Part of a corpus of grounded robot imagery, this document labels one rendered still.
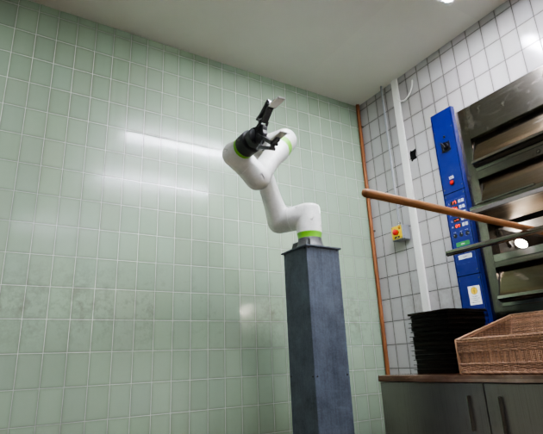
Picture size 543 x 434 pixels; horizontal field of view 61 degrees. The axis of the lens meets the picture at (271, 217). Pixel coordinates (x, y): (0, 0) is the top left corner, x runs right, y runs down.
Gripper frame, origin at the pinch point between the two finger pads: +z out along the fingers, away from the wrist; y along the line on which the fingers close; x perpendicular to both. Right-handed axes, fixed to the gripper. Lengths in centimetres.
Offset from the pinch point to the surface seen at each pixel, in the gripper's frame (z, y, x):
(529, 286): -10, 51, -153
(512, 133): -3, -32, -155
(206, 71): -118, -100, -24
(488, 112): -13, -51, -154
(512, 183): -8, -5, -154
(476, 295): -40, 51, -151
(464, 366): -20, 87, -105
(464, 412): -20, 106, -100
